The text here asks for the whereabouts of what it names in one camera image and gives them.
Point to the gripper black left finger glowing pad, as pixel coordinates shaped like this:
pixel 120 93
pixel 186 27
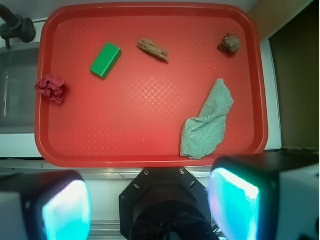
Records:
pixel 45 206

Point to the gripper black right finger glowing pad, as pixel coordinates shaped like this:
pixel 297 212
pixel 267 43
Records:
pixel 274 195

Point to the light green cloth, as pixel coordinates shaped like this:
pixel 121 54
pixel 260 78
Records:
pixel 201 135

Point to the crumpled red paper ball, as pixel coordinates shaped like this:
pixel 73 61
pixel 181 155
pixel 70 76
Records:
pixel 52 87

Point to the stainless steel sink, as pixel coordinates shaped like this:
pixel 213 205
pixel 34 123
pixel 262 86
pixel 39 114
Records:
pixel 18 76

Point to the brown rock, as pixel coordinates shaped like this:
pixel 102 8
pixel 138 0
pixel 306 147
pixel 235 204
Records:
pixel 229 45

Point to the red plastic tray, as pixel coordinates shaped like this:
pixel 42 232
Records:
pixel 134 117

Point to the green rectangular block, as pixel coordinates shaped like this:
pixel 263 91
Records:
pixel 106 60

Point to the brown wood piece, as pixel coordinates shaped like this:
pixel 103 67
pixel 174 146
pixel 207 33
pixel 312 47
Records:
pixel 153 49

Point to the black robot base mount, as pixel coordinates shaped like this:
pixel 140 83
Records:
pixel 165 204

